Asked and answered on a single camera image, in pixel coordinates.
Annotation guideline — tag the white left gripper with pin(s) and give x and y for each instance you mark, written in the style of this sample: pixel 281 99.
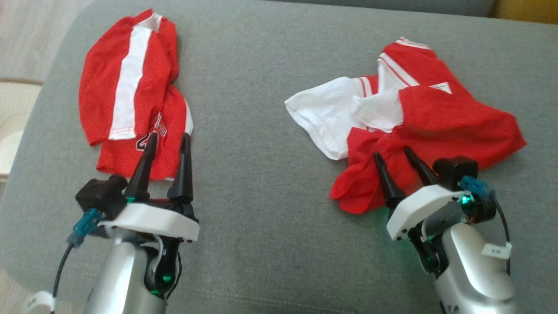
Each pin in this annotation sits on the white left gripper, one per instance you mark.
pixel 148 220

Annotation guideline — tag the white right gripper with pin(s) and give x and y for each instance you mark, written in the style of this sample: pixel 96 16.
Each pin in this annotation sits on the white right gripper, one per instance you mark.
pixel 420 209

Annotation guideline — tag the red and white shirt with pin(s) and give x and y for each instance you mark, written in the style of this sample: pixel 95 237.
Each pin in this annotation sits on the red and white shirt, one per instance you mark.
pixel 449 126

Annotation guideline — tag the red shorts with white stripe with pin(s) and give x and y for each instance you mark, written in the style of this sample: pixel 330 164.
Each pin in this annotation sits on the red shorts with white stripe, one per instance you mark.
pixel 100 87

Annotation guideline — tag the grey sofa seat cushion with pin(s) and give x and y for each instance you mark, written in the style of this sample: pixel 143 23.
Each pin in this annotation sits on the grey sofa seat cushion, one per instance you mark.
pixel 261 196

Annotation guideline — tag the cream rug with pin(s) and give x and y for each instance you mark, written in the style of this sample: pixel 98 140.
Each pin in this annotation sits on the cream rug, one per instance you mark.
pixel 15 104

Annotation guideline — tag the grey sofa backrest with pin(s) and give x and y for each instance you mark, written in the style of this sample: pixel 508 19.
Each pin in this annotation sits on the grey sofa backrest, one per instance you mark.
pixel 392 6

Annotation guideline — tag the yellow cushion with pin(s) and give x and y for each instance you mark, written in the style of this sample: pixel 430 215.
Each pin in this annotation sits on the yellow cushion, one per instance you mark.
pixel 527 9

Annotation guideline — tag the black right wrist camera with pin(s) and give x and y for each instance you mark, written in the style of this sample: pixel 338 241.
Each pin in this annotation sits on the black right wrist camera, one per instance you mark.
pixel 455 170

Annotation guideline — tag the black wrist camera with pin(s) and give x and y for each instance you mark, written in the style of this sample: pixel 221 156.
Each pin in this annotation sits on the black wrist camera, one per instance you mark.
pixel 102 194
pixel 455 170

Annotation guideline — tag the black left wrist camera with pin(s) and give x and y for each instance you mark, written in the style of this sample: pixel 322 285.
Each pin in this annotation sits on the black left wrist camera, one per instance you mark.
pixel 102 194

